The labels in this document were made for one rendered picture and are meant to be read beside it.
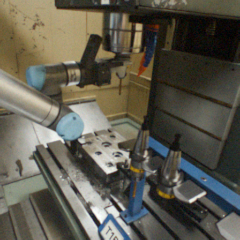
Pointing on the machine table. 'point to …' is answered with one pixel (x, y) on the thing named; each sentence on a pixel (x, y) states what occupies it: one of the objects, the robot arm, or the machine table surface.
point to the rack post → (135, 203)
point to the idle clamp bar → (192, 215)
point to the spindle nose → (122, 34)
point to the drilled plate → (110, 172)
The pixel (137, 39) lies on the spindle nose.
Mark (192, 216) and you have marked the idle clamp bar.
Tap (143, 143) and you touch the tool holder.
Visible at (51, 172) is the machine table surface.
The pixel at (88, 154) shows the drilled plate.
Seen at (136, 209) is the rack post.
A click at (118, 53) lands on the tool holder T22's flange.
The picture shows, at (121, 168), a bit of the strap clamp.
